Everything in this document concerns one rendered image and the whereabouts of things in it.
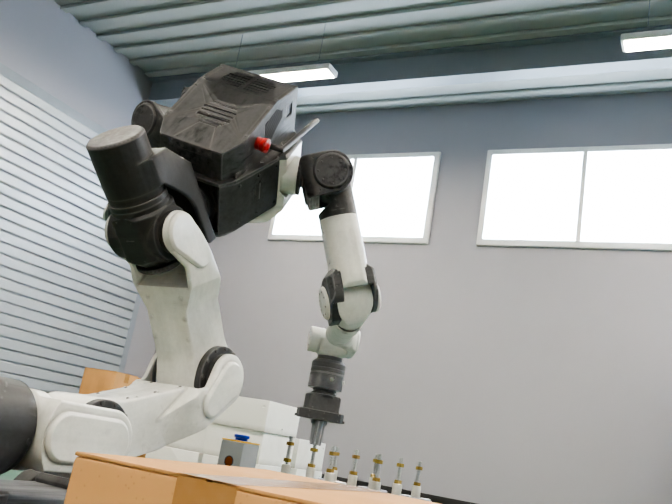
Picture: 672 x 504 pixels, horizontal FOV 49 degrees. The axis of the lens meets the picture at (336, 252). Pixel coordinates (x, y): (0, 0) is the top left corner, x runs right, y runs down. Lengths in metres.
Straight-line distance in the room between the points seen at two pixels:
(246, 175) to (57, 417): 0.63
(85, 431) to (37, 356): 6.28
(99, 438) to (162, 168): 0.51
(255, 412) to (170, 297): 2.93
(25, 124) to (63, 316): 1.86
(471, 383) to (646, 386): 1.49
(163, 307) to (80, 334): 6.34
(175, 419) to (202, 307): 0.24
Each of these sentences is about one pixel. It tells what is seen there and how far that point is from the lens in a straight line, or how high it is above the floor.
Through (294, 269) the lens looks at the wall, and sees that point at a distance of 8.08.
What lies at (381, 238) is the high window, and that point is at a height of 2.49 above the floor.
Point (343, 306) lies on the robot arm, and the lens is 1.67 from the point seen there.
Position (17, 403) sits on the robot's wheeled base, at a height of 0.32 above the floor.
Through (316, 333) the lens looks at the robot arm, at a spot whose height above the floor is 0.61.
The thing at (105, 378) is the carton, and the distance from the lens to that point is 5.53.
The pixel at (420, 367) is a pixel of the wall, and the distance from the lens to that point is 7.23.
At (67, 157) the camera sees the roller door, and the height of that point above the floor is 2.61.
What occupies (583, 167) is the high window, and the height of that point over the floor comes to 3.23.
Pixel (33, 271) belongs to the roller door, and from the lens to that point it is 7.46.
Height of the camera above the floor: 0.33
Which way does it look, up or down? 15 degrees up
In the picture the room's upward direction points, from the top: 10 degrees clockwise
